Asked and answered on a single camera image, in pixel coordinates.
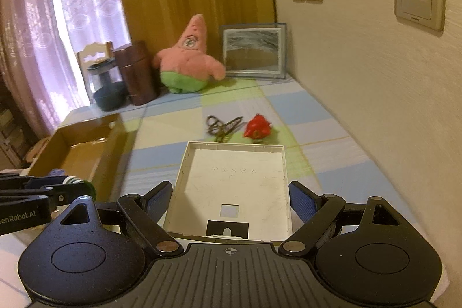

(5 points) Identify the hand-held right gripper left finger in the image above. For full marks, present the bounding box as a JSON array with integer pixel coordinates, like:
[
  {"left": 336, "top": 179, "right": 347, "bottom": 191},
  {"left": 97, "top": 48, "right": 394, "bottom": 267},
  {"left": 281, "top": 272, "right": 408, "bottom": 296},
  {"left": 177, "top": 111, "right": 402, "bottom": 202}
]
[{"left": 59, "top": 181, "right": 183, "bottom": 256}]

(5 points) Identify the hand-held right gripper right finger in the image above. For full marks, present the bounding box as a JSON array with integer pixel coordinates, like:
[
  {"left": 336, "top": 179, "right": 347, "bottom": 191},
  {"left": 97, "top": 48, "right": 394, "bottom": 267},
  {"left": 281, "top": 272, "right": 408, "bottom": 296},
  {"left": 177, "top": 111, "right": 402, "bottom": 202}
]
[{"left": 278, "top": 181, "right": 423, "bottom": 256}]

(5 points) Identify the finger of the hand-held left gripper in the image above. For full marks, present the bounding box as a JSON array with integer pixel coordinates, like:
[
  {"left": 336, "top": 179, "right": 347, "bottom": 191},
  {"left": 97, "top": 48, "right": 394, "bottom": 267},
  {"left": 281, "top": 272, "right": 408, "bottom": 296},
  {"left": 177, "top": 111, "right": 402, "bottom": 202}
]
[
  {"left": 0, "top": 182, "right": 97, "bottom": 214},
  {"left": 0, "top": 174, "right": 69, "bottom": 191}
]

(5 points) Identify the brown cardboard box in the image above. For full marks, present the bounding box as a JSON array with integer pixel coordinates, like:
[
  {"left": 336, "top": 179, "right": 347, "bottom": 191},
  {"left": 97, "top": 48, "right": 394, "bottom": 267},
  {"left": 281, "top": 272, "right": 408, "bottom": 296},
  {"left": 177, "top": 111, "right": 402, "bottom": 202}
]
[{"left": 27, "top": 113, "right": 126, "bottom": 202}]

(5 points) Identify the beige plastic tray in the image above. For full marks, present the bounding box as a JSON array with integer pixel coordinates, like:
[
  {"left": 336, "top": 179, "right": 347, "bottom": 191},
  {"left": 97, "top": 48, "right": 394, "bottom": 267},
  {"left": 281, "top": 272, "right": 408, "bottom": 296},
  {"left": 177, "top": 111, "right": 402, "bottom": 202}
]
[{"left": 163, "top": 141, "right": 293, "bottom": 244}]

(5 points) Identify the checkered pastel tablecloth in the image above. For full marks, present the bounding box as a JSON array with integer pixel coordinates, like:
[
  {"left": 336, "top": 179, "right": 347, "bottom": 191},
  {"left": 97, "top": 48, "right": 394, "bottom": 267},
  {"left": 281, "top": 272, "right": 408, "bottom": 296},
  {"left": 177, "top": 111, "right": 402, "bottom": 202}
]
[{"left": 0, "top": 77, "right": 416, "bottom": 258}]

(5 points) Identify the red strawberry toy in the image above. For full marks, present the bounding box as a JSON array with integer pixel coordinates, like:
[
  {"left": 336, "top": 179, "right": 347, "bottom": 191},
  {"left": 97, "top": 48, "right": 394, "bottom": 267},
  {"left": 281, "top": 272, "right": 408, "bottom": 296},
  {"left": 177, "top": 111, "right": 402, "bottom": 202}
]
[{"left": 243, "top": 114, "right": 273, "bottom": 141}]

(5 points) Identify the metal butterfly hair clip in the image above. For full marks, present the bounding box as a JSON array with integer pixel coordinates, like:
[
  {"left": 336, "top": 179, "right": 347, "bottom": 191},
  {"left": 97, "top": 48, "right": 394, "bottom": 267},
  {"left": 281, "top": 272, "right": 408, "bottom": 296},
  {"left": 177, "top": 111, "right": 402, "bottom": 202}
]
[{"left": 206, "top": 115, "right": 244, "bottom": 143}]

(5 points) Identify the glass jar with dark base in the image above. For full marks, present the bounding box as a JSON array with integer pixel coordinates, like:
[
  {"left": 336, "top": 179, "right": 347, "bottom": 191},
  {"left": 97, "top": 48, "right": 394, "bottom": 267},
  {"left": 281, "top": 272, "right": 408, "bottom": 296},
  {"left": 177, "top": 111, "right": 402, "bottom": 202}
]
[{"left": 88, "top": 60, "right": 128, "bottom": 112}]

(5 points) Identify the brown cylindrical container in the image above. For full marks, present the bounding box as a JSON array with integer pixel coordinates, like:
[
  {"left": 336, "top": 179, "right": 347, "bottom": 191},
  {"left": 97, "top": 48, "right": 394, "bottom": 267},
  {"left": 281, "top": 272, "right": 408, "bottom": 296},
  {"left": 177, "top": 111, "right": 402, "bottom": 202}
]
[{"left": 115, "top": 40, "right": 159, "bottom": 107}]

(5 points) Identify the pink starfish plush toy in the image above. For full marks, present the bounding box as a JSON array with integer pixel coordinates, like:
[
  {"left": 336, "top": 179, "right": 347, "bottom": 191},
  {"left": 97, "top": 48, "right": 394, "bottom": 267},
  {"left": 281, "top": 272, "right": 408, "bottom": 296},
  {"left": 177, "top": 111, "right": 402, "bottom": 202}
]
[{"left": 153, "top": 14, "right": 226, "bottom": 94}]

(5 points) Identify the miniature wooden chair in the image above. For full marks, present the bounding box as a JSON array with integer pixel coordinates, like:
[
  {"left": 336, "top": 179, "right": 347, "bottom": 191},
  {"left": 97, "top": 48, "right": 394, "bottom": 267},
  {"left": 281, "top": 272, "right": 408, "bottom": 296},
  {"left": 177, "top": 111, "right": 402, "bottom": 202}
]
[{"left": 77, "top": 41, "right": 115, "bottom": 96}]

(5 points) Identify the pink lace curtain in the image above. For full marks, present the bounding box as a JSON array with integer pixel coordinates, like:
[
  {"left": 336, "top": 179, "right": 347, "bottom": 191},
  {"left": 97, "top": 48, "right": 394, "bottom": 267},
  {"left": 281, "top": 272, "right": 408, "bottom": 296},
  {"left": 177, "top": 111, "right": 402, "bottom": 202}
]
[{"left": 0, "top": 0, "right": 131, "bottom": 139}]

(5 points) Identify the silver picture frame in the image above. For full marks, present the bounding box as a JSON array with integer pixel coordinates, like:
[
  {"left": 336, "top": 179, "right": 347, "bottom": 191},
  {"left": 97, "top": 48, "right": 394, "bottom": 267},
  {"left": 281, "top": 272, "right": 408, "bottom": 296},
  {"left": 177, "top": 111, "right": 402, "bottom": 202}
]
[{"left": 219, "top": 22, "right": 287, "bottom": 79}]

